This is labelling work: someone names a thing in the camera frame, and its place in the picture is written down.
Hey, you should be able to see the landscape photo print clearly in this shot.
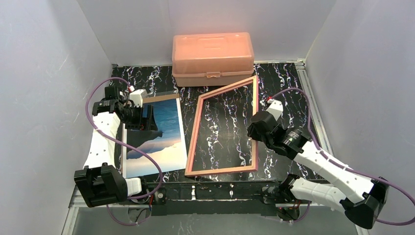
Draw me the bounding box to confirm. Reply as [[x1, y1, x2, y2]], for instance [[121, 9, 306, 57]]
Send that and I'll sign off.
[[122, 98, 187, 178]]

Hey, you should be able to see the pink wooden picture frame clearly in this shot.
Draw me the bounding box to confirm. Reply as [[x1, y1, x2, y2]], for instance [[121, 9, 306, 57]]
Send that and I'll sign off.
[[184, 75, 259, 177]]

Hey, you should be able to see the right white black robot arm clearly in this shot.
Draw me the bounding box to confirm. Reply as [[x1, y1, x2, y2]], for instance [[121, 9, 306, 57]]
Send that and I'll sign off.
[[248, 111, 389, 229]]

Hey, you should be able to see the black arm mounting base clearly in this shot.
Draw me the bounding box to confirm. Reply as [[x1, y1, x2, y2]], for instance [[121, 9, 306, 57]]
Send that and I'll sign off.
[[118, 182, 313, 217]]

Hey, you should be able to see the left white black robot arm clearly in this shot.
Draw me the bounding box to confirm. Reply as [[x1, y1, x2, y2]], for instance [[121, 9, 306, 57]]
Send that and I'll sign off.
[[74, 86, 157, 208]]

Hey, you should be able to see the brown cardboard backing board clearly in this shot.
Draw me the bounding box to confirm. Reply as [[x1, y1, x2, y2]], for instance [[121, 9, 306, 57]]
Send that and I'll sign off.
[[143, 93, 180, 103]]

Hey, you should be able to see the orange plastic storage box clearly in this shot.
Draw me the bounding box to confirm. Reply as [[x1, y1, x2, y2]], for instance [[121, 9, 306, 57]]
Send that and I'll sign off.
[[172, 32, 254, 87]]

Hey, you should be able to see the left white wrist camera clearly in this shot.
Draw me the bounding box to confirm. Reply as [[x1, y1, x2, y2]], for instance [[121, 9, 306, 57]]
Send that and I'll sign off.
[[129, 89, 148, 108]]

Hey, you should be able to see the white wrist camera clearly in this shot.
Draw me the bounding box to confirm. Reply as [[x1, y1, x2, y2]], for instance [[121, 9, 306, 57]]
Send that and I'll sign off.
[[129, 89, 148, 108], [266, 98, 283, 120]]

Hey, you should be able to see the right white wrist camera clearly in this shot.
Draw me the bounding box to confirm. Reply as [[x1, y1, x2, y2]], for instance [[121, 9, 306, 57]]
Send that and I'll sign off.
[[266, 98, 283, 120]]

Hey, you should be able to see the aluminium right side rail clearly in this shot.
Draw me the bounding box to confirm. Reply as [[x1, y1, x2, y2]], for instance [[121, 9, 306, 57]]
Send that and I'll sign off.
[[294, 60, 333, 155]]

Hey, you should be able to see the aluminium rail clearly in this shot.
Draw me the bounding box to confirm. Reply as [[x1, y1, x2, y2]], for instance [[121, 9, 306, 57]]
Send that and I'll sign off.
[[294, 60, 333, 155], [80, 182, 346, 208]]

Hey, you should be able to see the aluminium front rail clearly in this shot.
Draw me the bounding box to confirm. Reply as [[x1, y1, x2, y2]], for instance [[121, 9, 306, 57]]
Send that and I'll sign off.
[[80, 182, 346, 208]]

